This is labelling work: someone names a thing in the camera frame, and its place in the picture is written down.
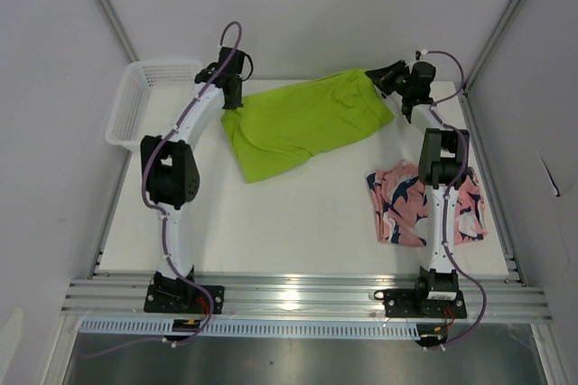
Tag white slotted cable duct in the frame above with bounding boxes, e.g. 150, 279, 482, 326
79, 316, 420, 341

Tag left aluminium frame post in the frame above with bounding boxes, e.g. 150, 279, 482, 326
93, 0, 139, 62

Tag lime green shorts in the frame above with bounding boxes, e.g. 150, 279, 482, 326
221, 69, 395, 183

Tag right aluminium frame post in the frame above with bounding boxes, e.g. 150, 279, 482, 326
461, 0, 526, 94

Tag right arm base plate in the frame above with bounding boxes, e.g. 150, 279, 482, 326
373, 288, 467, 319

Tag aluminium frame post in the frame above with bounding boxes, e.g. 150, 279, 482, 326
461, 0, 526, 94
93, 0, 139, 62

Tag pink shark print shorts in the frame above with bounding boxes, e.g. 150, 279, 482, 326
366, 159, 488, 248

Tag white plastic basket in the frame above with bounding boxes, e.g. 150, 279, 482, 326
106, 59, 202, 153

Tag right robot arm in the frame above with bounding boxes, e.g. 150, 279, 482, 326
366, 60, 469, 316

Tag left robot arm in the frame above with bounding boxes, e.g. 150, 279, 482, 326
140, 47, 254, 313

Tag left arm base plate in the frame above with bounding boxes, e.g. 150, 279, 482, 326
144, 272, 225, 315

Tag aluminium mounting rail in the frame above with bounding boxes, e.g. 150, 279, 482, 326
61, 275, 553, 324

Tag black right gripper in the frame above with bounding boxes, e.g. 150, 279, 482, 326
366, 60, 413, 98

